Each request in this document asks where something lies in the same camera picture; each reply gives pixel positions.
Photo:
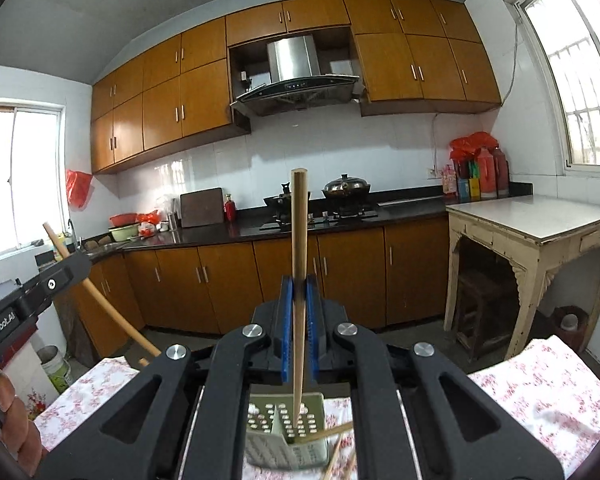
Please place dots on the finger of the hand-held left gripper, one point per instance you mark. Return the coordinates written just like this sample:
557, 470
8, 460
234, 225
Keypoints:
60, 280

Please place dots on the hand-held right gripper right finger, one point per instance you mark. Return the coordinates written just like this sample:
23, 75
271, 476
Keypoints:
312, 340

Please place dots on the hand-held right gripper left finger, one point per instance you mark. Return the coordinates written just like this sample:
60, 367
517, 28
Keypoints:
286, 340

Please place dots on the green perforated utensil basket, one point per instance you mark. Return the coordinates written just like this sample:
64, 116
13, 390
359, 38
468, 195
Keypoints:
270, 447

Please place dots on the person's left hand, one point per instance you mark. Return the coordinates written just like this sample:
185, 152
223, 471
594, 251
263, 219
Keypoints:
17, 425

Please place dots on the metal faucet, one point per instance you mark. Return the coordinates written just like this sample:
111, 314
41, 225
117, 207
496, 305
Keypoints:
73, 235

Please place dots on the white paint bucket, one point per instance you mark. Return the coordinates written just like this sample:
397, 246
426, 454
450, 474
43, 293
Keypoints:
55, 370

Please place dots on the green basin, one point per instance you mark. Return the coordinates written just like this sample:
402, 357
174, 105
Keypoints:
122, 233

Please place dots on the wooden base cabinets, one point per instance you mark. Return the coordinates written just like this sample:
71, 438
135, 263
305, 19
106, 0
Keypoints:
350, 270

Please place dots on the red basin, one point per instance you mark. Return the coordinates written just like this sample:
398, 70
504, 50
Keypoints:
125, 220

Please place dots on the hanging red plastic bag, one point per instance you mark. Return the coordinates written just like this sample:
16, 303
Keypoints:
79, 187

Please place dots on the sliding glass window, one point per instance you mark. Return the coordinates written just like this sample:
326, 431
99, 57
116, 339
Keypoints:
35, 180

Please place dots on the small red plastic bag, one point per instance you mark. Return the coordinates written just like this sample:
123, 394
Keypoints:
148, 217

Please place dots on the black gas stove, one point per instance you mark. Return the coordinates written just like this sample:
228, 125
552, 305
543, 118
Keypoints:
330, 220

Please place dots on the black kitchen countertop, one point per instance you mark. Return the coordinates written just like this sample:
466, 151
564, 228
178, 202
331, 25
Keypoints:
220, 232

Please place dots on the black wok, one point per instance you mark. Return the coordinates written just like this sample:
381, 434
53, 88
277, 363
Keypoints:
280, 200

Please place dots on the small red bottle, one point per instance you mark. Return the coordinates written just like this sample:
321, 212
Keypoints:
229, 208

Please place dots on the wok with metal lid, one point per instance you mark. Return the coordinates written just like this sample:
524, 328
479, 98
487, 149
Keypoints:
345, 187

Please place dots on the dark wooden cutting board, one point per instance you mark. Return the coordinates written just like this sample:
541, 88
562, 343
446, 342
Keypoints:
202, 207

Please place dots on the dark wooden stool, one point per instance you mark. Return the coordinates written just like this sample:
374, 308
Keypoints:
480, 285

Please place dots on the blue box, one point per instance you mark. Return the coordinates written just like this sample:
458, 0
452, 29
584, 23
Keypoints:
463, 188

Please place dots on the yellow box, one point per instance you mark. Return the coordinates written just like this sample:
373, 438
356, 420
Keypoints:
475, 187

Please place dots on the pink floral tablecloth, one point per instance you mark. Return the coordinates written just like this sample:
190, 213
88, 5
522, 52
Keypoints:
530, 400

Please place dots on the red thermos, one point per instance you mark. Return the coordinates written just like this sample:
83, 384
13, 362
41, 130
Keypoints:
487, 175

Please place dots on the cream wooden side table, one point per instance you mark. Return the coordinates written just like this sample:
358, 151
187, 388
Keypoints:
525, 215

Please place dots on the red bag over thermoses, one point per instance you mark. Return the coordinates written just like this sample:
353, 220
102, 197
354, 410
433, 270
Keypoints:
472, 145

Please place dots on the brown jar with white lid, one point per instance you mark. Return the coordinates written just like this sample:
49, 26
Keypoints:
567, 335

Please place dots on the steel range hood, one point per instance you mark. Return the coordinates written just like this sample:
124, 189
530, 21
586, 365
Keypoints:
290, 60

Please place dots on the barred window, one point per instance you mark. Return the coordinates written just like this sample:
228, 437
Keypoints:
575, 85

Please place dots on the wooden wall cabinets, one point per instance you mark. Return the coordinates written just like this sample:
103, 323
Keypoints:
205, 100

